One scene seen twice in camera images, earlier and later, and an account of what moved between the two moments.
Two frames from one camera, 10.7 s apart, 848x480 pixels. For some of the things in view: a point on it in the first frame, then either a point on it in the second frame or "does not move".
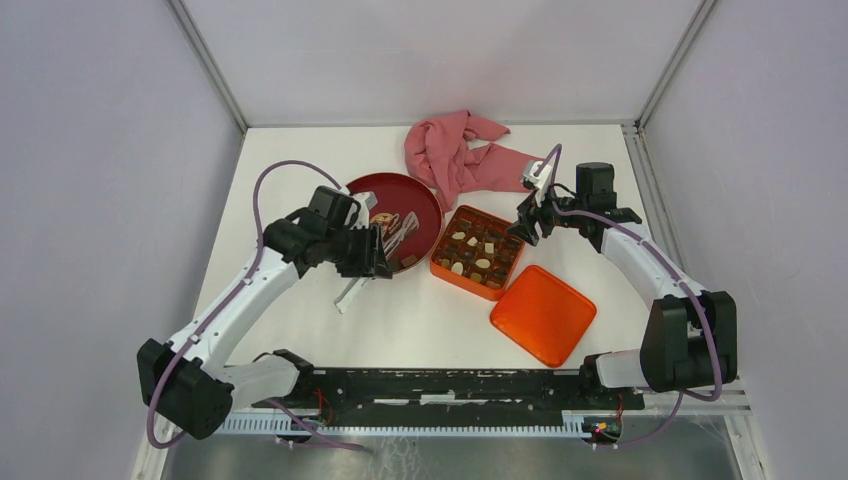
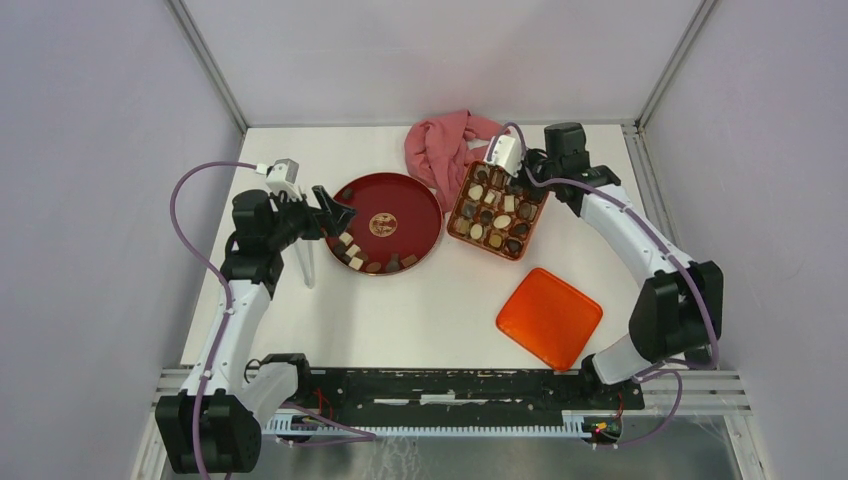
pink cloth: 441,150 does not move
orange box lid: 543,315 does not move
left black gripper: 370,262 → 333,221
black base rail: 451,390 does not move
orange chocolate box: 476,252 → 491,216
